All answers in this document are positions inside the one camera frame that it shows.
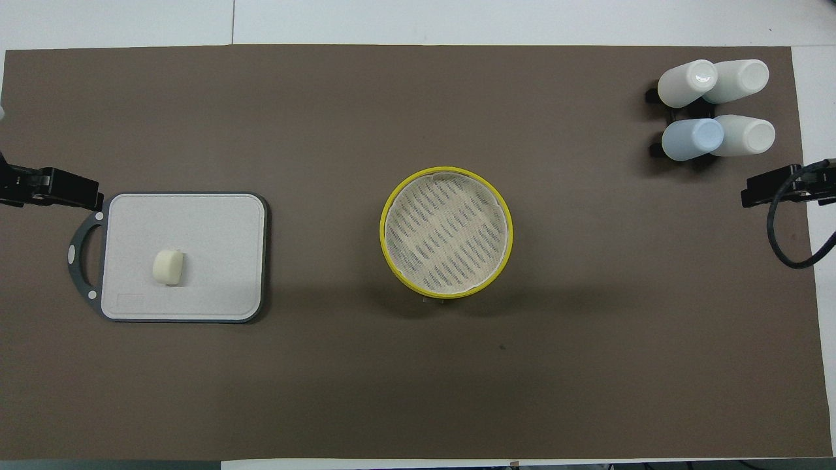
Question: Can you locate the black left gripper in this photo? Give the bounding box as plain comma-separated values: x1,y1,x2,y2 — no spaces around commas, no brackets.
0,153,104,210

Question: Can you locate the white plastic cup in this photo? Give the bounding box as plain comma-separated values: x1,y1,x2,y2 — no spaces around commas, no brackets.
709,114,777,157
657,59,719,109
702,59,770,105

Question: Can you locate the black cup rack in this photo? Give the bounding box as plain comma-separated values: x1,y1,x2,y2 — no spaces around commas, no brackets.
645,85,719,162

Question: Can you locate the brown table mat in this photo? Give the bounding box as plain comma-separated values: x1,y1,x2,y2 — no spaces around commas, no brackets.
0,44,833,461

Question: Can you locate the grey cutting board with handle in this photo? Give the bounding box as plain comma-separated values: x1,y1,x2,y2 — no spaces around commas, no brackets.
67,191,270,324

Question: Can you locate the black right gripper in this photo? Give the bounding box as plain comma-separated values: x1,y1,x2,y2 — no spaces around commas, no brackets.
741,159,836,208

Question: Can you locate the white steamer liner paper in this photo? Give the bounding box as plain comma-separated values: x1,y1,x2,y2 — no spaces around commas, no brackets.
385,172,509,292

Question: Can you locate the white steamed bun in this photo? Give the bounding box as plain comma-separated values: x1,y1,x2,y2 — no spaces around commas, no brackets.
152,249,186,287

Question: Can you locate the light blue plastic cup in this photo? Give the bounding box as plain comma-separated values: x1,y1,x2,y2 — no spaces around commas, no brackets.
661,118,725,162

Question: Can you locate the yellow steamer tier with liner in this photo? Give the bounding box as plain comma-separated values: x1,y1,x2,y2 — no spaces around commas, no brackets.
379,166,515,300

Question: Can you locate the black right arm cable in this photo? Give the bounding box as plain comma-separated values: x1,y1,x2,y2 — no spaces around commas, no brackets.
767,160,836,270

